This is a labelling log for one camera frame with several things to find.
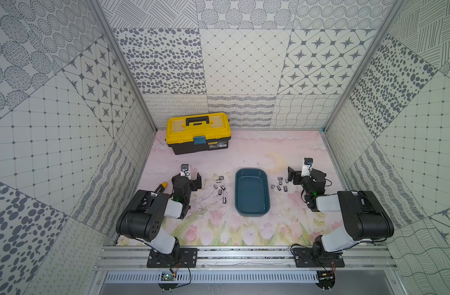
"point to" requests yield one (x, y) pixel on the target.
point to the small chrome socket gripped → (280, 178)
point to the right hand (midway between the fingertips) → (298, 169)
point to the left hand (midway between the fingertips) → (187, 172)
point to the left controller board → (167, 276)
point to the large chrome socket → (285, 188)
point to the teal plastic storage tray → (252, 192)
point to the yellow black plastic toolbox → (198, 133)
